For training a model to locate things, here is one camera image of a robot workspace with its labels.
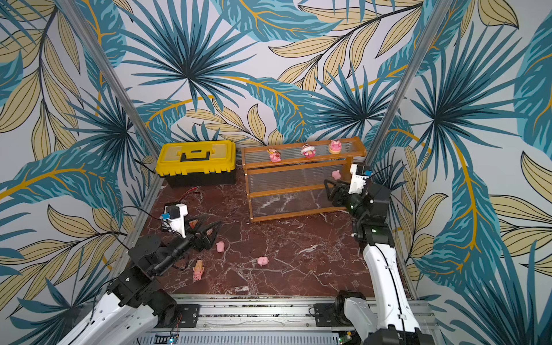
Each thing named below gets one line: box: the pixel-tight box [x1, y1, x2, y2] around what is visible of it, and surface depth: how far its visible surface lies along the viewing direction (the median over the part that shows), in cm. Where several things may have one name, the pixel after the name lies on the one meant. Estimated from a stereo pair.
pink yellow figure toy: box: [265, 148, 282, 163], surface depth 80 cm
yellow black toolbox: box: [155, 140, 237, 187], surface depth 100 cm
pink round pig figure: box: [328, 139, 343, 155], surface depth 85 cm
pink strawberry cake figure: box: [300, 143, 317, 159], surface depth 81 cm
